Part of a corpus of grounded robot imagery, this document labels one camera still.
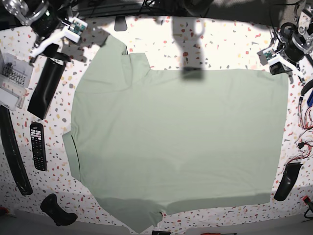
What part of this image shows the black TV remote control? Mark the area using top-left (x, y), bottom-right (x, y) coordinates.
top-left (30, 122), bottom-right (47, 171)

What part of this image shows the black curved shell right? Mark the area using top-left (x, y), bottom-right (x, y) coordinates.
top-left (274, 163), bottom-right (302, 202)

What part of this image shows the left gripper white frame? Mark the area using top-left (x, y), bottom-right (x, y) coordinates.
top-left (257, 47), bottom-right (306, 85)

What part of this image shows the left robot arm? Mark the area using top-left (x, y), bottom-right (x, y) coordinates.
top-left (257, 0), bottom-right (313, 85)

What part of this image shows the blue tool right edge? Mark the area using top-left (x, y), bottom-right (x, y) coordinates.
top-left (307, 91), bottom-right (313, 107)

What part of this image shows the light green T-shirt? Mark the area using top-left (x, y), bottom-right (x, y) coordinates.
top-left (63, 36), bottom-right (288, 233)

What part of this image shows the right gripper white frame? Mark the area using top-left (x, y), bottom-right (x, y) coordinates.
top-left (30, 17), bottom-right (88, 58)

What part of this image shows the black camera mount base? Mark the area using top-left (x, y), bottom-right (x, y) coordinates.
top-left (114, 16), bottom-right (128, 32)

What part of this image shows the clear plastic screw box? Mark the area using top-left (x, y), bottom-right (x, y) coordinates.
top-left (0, 53), bottom-right (33, 111)

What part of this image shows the long black curved strip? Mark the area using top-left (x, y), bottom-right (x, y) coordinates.
top-left (0, 106), bottom-right (33, 196)

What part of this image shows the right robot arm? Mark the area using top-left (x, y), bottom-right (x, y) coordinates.
top-left (2, 0), bottom-right (88, 62)

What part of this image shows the red and black wire bundle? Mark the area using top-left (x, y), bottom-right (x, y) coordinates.
top-left (285, 96), bottom-right (313, 169)

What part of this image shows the black curved handle piece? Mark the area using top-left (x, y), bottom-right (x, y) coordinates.
top-left (40, 193), bottom-right (78, 226)

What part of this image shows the red clamp tool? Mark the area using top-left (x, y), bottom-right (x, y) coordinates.
top-left (302, 196), bottom-right (313, 210)

